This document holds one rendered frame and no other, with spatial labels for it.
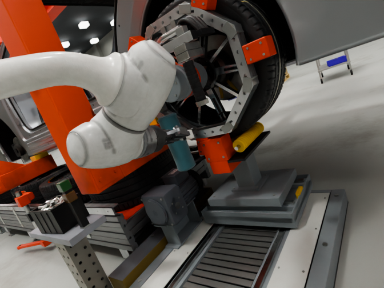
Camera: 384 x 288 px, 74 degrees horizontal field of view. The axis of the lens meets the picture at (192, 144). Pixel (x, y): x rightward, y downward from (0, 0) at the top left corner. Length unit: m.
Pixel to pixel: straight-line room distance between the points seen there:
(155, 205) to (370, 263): 0.88
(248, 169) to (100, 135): 0.93
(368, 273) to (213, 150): 0.72
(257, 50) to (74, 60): 0.66
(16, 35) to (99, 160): 0.87
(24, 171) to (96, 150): 2.65
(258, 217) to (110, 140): 0.91
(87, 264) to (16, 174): 1.89
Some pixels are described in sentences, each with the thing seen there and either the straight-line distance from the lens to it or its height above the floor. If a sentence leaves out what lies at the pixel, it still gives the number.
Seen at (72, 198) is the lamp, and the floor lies 0.58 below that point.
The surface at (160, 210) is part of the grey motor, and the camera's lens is 1.26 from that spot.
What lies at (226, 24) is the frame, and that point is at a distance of 1.01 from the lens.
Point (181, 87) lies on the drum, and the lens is 0.98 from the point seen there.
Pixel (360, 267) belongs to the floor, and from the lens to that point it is 1.20.
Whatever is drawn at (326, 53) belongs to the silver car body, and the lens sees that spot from 1.08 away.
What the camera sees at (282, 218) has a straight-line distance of 1.24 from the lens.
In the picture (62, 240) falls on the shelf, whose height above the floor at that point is 0.44.
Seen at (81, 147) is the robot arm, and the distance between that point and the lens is 0.53.
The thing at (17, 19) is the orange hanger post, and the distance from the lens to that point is 1.32.
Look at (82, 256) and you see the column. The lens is 1.40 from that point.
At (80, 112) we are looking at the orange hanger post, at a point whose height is 0.89.
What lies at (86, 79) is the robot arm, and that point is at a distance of 0.47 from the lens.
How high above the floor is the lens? 0.82
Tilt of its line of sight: 12 degrees down
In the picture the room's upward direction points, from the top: 21 degrees counter-clockwise
